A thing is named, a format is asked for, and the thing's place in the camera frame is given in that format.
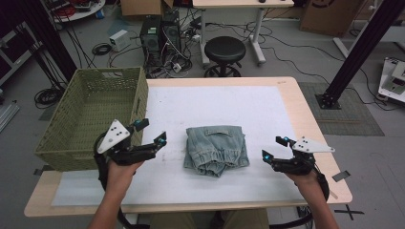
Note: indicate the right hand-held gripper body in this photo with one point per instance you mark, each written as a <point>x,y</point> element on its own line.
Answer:
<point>296,163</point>

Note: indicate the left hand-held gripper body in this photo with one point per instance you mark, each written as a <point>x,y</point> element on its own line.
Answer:
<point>122,149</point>

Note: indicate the green woven basket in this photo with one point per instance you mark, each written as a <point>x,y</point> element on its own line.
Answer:
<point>86,114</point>

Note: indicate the light blue denim skirt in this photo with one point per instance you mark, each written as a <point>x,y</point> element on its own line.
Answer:
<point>216,149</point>

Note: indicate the person's right hand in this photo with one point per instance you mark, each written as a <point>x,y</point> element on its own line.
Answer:
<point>305,181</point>

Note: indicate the person's left hand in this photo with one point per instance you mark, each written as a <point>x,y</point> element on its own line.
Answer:
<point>122,178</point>

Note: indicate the black tape piece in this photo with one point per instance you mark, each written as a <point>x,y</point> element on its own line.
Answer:
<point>39,171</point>
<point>341,176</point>

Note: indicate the grey floor mat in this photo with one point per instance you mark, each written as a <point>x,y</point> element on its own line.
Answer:
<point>350,117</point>

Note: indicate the white foam mat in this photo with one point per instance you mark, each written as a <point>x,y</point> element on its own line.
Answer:
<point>223,101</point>

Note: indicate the black tape cross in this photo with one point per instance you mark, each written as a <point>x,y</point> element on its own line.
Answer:
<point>349,212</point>

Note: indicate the black computer tower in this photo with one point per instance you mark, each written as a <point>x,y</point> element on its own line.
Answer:
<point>172,35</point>
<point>150,41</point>

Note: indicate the person's khaki trousers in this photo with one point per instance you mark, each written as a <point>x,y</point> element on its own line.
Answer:
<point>178,221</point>

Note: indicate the small white box device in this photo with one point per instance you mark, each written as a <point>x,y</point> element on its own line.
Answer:
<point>119,39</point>

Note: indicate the black round stool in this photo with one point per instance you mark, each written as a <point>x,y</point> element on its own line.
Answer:
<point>224,49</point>

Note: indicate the small cardboard box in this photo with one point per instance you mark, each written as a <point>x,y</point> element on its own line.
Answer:
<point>143,7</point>

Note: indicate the grey metal rails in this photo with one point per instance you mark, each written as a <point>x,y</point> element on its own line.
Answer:
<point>6,116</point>

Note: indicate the white machine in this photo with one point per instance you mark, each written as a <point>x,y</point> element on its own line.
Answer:
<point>393,82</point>

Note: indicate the round white table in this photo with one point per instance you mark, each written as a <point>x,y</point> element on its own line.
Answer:
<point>82,12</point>

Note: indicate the large cardboard box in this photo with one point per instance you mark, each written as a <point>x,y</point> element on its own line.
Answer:
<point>331,17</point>

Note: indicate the white desk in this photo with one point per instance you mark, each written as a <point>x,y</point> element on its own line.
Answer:
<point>242,3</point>

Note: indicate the black metal stand post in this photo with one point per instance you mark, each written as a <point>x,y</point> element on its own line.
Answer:
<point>51,38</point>
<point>363,47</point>

